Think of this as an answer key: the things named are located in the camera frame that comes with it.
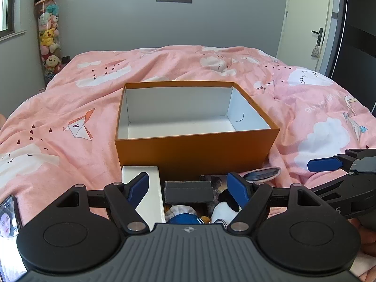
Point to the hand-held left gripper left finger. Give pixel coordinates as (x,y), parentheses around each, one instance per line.
(138,188)

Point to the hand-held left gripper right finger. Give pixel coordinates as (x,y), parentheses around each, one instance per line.
(238,189)

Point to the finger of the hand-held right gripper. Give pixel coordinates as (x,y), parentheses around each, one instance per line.
(323,164)
(337,186)

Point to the white rectangular box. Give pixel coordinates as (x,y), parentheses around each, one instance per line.
(152,199)

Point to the patterned card box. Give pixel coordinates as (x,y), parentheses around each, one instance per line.
(216,182)

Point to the white and black plush toy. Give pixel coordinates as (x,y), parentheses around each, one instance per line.
(223,211)

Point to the pink wallet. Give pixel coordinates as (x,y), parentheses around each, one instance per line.
(264,174)

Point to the dark grey gift box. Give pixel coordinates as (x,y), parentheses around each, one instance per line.
(188,192)

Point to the orange cardboard box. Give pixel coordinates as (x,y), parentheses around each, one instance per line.
(191,155)

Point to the person's right hand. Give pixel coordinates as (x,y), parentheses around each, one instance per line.
(368,241)

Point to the pink printed blanket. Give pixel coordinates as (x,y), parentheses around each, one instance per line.
(73,108)

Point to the small hanging pouch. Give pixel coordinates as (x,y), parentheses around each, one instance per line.
(315,51)

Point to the dark wardrobe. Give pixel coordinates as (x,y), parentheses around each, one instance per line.
(361,35)

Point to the smartphone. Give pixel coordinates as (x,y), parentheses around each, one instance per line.
(8,229)

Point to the white door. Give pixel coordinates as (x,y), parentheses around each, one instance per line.
(305,11)

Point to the clear tube of plush toys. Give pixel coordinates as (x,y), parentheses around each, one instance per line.
(49,41)

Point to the window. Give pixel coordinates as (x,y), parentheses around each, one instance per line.
(6,3)

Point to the black wall outlet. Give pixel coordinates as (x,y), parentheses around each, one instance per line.
(66,59)

